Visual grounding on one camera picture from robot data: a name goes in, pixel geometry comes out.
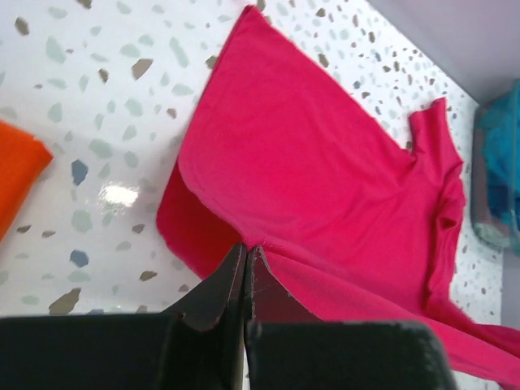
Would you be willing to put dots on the teal plastic basket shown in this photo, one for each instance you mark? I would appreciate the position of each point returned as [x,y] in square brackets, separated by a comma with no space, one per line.
[489,229]

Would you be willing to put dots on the blue t shirt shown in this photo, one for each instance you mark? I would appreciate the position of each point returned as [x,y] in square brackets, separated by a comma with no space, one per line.
[500,126]

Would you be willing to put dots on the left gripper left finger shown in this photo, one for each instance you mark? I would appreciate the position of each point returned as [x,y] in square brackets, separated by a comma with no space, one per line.
[193,344]

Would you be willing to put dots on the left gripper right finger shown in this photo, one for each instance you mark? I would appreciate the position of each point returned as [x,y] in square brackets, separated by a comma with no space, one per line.
[289,348]

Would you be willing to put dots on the folded orange t shirt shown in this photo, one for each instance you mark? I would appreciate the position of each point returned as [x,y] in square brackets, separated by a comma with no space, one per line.
[23,159]

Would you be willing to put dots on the pink t shirt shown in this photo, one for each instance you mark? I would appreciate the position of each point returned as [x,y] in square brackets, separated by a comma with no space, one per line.
[278,155]

